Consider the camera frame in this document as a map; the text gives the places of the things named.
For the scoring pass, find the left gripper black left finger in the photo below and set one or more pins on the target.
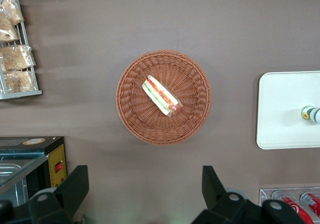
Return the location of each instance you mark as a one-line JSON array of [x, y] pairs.
[[70, 196]]

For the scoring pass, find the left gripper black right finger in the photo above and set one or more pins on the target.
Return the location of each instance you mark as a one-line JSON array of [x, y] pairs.
[[220, 204]]

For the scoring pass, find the green gum bottle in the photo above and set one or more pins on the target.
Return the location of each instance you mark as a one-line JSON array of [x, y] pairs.
[[312, 114]]

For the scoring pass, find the right tray of snacks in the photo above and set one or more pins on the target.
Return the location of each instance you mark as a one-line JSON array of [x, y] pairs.
[[22, 95]]

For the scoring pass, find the beige serving tray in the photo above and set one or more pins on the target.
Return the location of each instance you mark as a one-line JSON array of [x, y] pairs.
[[280, 108]]

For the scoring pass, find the clear acrylic bottle rack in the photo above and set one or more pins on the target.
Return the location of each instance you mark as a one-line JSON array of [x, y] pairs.
[[266, 196]]

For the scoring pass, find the black food warmer appliance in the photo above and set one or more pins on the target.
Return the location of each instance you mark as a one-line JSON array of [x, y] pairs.
[[25, 146]]

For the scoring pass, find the red cola bottle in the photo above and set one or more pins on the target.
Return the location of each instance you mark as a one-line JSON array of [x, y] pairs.
[[313, 202], [297, 210]]

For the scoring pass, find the round brown wicker basket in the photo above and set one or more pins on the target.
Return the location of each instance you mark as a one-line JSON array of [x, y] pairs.
[[140, 123]]

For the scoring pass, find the wrapped triangle sandwich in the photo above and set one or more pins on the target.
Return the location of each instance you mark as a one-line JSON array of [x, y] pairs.
[[161, 96]]

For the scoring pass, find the clear bag of pastry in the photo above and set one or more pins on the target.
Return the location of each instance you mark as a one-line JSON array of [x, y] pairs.
[[21, 81], [7, 29], [13, 11], [16, 57]]

